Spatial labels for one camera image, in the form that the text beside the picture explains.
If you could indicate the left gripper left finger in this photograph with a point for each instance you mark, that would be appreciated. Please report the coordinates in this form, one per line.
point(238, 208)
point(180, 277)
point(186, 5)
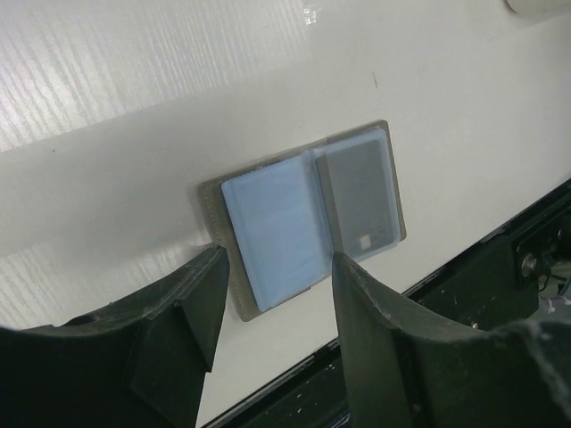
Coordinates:
point(142, 360)

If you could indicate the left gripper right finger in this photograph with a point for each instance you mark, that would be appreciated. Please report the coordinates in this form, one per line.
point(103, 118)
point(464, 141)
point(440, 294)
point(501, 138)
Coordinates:
point(401, 361)

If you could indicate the grey card holder wallet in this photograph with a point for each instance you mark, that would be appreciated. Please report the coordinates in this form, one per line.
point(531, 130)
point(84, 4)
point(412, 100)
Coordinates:
point(271, 217)

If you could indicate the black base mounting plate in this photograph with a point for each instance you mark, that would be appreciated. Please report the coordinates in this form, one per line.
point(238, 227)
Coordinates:
point(462, 348)

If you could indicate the white plastic tray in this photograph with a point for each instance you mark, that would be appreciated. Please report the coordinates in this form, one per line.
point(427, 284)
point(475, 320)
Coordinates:
point(533, 8)

